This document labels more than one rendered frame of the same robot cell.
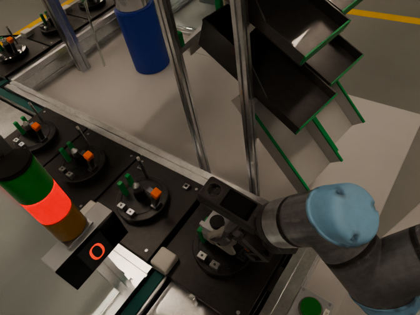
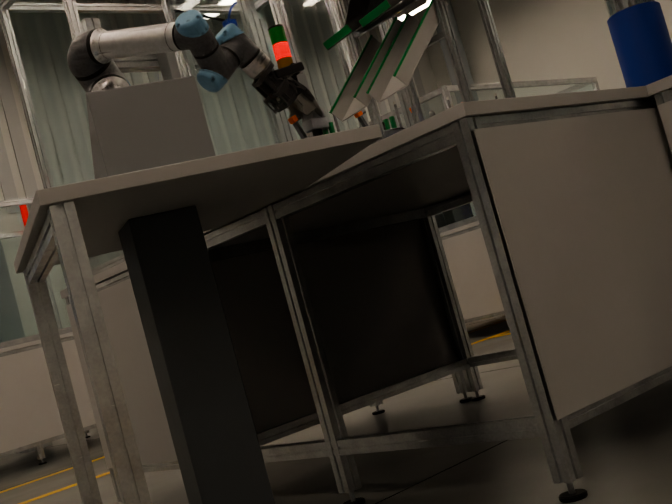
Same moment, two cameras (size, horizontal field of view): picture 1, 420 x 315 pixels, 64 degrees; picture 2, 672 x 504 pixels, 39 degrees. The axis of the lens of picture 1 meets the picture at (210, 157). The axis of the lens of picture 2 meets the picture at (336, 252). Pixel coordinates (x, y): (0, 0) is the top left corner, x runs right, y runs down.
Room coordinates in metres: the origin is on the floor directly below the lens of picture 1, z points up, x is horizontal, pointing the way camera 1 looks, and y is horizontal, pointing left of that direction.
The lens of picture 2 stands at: (0.49, -2.69, 0.51)
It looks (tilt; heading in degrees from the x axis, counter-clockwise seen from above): 3 degrees up; 94
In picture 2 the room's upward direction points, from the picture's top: 15 degrees counter-clockwise
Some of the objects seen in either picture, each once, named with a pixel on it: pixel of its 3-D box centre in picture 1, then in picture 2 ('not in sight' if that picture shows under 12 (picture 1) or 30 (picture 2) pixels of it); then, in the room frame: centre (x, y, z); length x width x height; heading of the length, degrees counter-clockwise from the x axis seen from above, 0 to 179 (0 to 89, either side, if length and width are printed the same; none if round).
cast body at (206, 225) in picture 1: (215, 227); (316, 118); (0.36, 0.02, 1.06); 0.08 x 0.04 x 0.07; 45
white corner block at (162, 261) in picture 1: (165, 261); not in sight; (0.35, 0.15, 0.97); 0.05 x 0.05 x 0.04; 45
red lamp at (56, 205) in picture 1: (45, 200); (282, 51); (0.30, 0.23, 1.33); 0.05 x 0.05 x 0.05
